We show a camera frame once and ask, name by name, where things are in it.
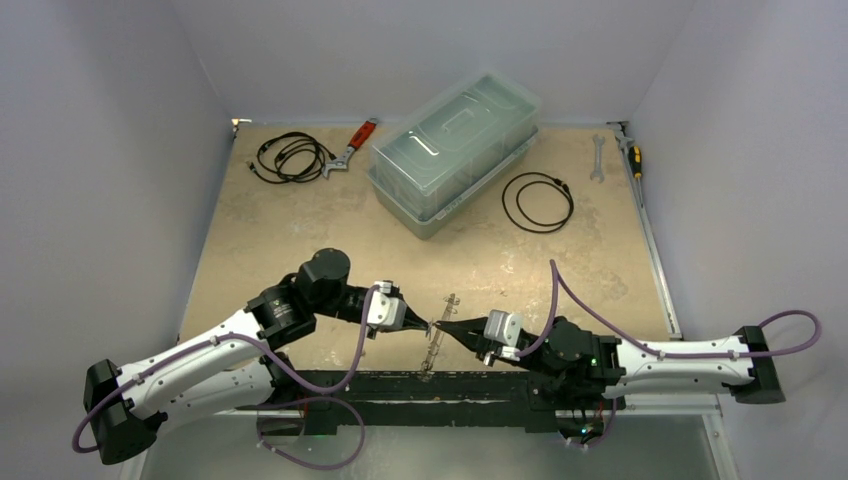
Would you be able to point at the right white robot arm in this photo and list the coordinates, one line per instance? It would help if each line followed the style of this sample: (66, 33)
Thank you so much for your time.
(574, 366)

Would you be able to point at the silver open-end spanner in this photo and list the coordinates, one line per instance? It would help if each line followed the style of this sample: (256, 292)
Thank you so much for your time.
(597, 173)

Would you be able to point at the yellow black screwdriver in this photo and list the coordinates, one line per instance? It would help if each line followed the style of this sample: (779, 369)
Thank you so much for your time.
(635, 162)

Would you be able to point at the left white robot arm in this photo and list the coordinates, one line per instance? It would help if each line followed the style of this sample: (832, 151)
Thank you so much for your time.
(235, 363)

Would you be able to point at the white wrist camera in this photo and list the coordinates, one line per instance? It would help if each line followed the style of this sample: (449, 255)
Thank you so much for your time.
(503, 330)
(387, 309)

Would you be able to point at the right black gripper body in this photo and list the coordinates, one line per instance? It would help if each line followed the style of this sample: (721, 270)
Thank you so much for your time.
(481, 336)

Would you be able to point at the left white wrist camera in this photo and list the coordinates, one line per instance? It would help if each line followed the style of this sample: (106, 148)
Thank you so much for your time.
(387, 309)

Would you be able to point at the red handled adjustable wrench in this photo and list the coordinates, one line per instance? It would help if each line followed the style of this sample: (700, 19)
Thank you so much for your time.
(341, 162)

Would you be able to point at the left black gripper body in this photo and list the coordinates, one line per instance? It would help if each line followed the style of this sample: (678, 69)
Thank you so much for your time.
(352, 299)

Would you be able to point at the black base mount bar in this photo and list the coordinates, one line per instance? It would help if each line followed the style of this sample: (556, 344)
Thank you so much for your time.
(510, 399)

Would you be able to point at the clear plastic storage box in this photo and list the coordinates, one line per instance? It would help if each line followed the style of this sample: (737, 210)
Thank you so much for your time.
(444, 154)

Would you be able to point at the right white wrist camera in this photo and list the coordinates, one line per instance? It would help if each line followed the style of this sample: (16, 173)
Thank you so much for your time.
(503, 330)

